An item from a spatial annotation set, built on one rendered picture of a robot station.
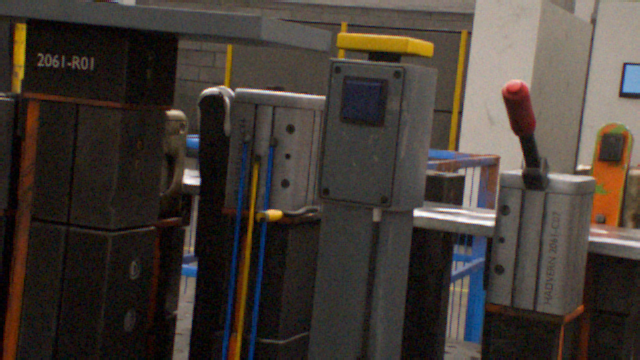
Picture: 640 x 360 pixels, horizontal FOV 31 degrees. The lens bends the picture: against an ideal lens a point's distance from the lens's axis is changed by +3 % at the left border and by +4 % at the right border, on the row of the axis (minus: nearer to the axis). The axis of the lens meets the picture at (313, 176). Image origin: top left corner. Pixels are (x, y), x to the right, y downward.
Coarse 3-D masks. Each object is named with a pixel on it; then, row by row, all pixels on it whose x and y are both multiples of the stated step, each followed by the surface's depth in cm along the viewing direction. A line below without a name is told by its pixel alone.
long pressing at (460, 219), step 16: (192, 176) 134; (192, 192) 124; (432, 208) 122; (448, 208) 124; (464, 208) 126; (480, 208) 128; (416, 224) 113; (432, 224) 112; (448, 224) 112; (464, 224) 111; (480, 224) 110; (592, 224) 122; (592, 240) 106; (608, 240) 106; (624, 240) 106; (624, 256) 105
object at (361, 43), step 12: (348, 36) 86; (360, 36) 86; (372, 36) 86; (384, 36) 85; (396, 36) 85; (348, 48) 86; (360, 48) 86; (372, 48) 86; (384, 48) 85; (396, 48) 85; (408, 48) 84; (420, 48) 87; (432, 48) 89; (372, 60) 87; (384, 60) 87; (396, 60) 87
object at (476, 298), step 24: (192, 144) 332; (432, 168) 328; (456, 168) 357; (480, 192) 418; (192, 216) 359; (480, 240) 413; (456, 264) 379; (480, 264) 409; (480, 288) 419; (480, 312) 419; (456, 336) 392; (480, 336) 421
